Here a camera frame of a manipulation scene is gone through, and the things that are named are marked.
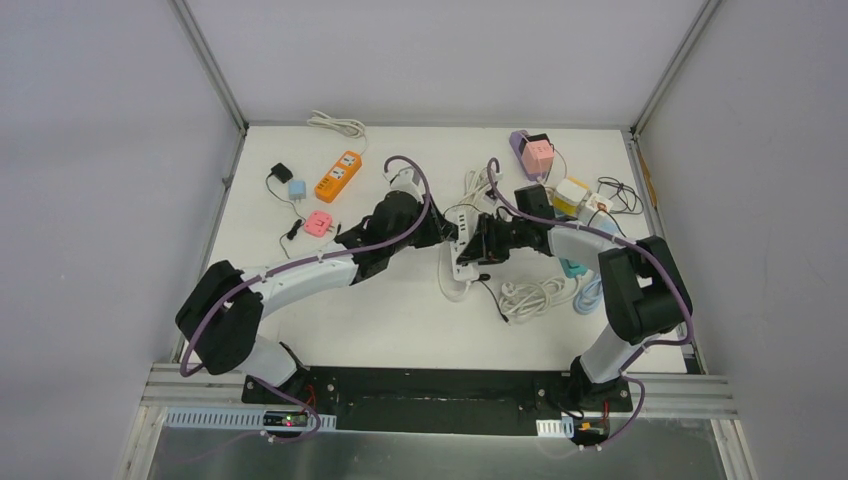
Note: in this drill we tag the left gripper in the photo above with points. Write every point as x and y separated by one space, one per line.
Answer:
437 232

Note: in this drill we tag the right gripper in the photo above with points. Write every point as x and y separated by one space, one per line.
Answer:
484 246

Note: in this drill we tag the orange power strip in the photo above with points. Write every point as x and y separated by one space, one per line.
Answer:
338 176

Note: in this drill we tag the pink adapter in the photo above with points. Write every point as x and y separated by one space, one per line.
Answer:
318 224

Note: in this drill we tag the light blue charger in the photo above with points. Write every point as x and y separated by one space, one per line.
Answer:
296 190

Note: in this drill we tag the black charger with cable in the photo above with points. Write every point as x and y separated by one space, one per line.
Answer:
282 175

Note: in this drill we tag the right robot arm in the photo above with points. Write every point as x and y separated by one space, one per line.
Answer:
643 293

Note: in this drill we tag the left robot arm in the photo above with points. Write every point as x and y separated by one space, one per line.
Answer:
221 316

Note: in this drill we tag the yellow cube socket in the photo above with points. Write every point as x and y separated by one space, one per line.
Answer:
569 197

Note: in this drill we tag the pink cube socket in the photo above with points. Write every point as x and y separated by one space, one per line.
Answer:
537 159

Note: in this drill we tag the white tiger cube socket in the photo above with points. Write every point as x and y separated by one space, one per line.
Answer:
595 202

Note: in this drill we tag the teal power strip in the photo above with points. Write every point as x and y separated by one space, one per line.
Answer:
573 270

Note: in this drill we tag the purple power strip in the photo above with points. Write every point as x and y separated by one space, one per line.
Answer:
518 140

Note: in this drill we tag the black adapter on purple strip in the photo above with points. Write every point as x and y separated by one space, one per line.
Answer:
542 137

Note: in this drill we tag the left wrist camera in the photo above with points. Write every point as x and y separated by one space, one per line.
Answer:
409 181

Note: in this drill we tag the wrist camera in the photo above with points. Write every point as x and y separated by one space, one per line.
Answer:
489 193
409 181

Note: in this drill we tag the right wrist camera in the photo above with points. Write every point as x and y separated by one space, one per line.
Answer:
489 193

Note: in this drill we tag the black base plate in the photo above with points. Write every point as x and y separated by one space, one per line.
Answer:
441 401

